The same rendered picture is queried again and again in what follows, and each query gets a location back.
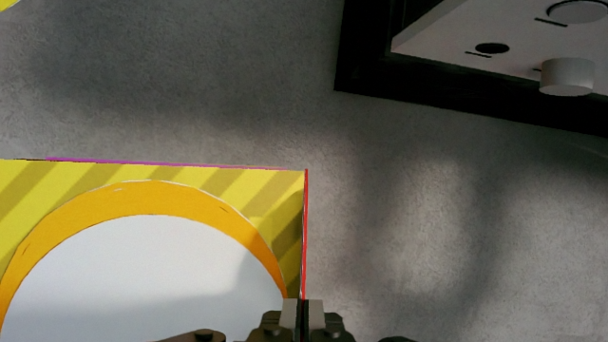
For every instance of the white disc with centre hole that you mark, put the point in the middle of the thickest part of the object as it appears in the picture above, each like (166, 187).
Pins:
(138, 279)

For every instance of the red cd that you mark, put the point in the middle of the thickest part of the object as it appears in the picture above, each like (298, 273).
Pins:
(303, 252)

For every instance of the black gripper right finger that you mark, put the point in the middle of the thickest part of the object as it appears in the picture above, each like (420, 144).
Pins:
(315, 330)

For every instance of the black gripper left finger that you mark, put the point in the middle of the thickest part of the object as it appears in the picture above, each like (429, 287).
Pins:
(287, 329)

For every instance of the black rectangular box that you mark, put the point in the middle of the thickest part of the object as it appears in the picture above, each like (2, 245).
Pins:
(365, 66)

